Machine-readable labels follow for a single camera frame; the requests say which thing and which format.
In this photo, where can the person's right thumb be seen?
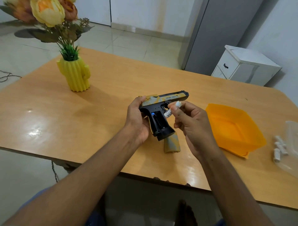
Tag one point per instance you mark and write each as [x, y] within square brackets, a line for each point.
[178, 115]

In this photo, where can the person's left thumb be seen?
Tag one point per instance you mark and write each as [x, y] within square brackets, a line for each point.
[139, 102]

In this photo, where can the camouflage grip cover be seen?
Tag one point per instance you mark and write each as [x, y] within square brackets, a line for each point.
[172, 144]

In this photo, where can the grey tall cupboard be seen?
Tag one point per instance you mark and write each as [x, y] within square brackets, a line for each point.
[221, 37]

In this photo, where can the clear plastic bag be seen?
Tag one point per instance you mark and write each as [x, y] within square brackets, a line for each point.
[292, 139]

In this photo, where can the yellow cactus-shaped vase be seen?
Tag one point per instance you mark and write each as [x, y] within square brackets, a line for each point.
[75, 75]

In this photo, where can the white battery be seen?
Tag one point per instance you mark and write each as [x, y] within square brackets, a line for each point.
[276, 155]
[167, 113]
[279, 140]
[282, 149]

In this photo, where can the person's left forearm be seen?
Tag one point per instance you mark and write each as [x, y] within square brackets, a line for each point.
[76, 186]

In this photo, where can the artificial flower bouquet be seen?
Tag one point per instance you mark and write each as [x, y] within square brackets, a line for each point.
[47, 14]

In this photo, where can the orange plastic bowl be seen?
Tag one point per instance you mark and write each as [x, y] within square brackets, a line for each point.
[232, 130]

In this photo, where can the white bedside cabinet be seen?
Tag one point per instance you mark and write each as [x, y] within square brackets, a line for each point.
[246, 67]

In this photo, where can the person's right forearm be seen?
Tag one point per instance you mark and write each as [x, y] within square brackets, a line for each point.
[232, 193]

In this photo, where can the person's right hand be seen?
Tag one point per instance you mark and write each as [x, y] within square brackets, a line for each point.
[195, 128]

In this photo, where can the black and gold toy gun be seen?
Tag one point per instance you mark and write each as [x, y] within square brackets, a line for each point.
[161, 127]

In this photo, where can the person's left hand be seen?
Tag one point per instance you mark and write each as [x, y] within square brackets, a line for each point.
[135, 121]

